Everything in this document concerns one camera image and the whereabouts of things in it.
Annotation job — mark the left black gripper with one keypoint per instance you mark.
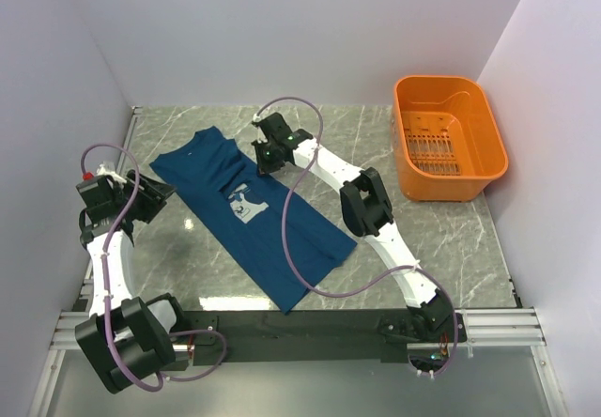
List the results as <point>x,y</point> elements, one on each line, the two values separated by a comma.
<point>153,195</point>

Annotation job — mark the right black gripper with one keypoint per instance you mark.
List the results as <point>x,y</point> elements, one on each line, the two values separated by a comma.
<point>263,168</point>

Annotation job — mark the orange plastic basket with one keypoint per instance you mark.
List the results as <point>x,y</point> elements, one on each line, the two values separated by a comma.
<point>446,143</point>

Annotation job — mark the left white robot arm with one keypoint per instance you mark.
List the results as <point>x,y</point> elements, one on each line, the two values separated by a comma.
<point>122,330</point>

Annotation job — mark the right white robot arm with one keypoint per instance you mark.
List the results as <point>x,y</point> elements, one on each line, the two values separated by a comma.
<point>368,214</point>

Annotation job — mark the black base beam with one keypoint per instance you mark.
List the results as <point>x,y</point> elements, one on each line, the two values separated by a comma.
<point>319,335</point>

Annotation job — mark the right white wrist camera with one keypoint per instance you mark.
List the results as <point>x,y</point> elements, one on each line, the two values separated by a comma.
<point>260,136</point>

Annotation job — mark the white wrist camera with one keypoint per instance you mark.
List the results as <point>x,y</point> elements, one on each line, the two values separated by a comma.
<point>260,136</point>
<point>106,177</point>

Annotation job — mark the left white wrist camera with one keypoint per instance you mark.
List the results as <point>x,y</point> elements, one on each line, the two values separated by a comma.
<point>106,177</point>

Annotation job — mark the aluminium rail frame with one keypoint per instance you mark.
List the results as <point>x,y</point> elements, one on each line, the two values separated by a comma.
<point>482,328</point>

